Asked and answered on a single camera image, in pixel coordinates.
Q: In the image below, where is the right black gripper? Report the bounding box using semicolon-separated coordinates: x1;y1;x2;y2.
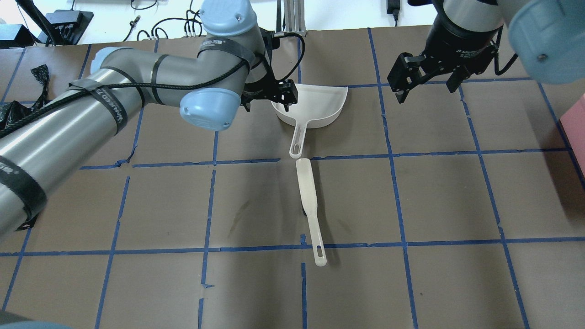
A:
387;16;499;104

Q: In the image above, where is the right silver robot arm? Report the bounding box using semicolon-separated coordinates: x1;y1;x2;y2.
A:
387;0;585;103

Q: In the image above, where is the aluminium frame post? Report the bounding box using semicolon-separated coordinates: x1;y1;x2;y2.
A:
281;0;307;37

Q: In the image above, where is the beige plastic dustpan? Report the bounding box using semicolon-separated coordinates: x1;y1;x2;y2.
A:
271;84;349;159

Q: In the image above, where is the pink plastic bin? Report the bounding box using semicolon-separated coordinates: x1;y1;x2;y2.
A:
560;94;585;175

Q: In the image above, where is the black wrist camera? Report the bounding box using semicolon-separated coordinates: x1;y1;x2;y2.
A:
260;28;281;52

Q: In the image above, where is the black bag lined bin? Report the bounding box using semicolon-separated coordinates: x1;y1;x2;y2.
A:
0;64;50;138

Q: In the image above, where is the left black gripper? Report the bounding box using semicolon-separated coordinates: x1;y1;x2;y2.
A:
240;79;298;112

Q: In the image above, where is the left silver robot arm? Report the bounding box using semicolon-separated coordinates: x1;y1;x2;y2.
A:
0;0;298;240

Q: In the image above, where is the black cable bundle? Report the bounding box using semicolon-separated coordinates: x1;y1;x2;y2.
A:
123;7;206;42

